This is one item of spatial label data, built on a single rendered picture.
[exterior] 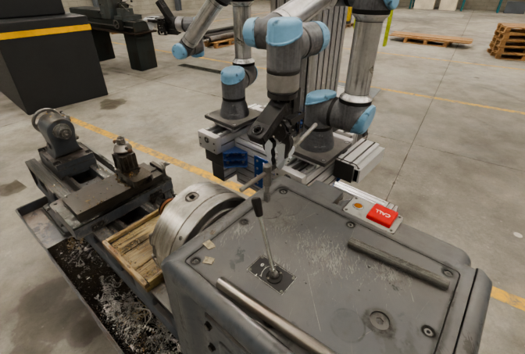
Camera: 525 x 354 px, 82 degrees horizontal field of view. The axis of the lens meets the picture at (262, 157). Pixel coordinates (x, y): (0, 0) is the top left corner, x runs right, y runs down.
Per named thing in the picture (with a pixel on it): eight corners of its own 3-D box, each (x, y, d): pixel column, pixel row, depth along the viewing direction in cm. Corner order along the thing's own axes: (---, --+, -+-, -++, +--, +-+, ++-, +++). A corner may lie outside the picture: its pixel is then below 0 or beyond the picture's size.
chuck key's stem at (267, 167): (267, 204, 81) (267, 168, 75) (261, 201, 82) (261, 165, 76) (273, 200, 82) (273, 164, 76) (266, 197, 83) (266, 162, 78)
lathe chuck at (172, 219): (251, 238, 112) (241, 173, 93) (183, 305, 94) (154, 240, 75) (233, 227, 117) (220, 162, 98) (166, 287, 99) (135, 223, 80)
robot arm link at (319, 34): (294, 17, 78) (269, 22, 70) (334, 20, 72) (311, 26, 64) (293, 48, 82) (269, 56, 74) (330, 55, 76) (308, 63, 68)
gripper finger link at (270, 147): (285, 161, 84) (287, 131, 79) (272, 169, 80) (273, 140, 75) (276, 156, 86) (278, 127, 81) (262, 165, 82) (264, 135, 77)
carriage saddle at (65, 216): (174, 187, 152) (173, 177, 148) (77, 241, 121) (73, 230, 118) (141, 166, 168) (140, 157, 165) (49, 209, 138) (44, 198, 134)
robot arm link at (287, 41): (312, 17, 63) (290, 22, 58) (308, 69, 69) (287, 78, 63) (281, 14, 68) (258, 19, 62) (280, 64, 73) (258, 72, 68)
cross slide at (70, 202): (169, 177, 149) (168, 169, 147) (80, 223, 121) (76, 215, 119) (151, 165, 158) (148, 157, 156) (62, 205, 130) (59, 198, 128)
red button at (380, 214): (397, 218, 77) (398, 212, 76) (388, 231, 73) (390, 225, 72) (374, 208, 81) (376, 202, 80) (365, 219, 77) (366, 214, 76)
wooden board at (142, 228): (224, 233, 125) (223, 226, 123) (147, 293, 101) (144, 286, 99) (180, 202, 141) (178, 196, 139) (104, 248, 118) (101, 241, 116)
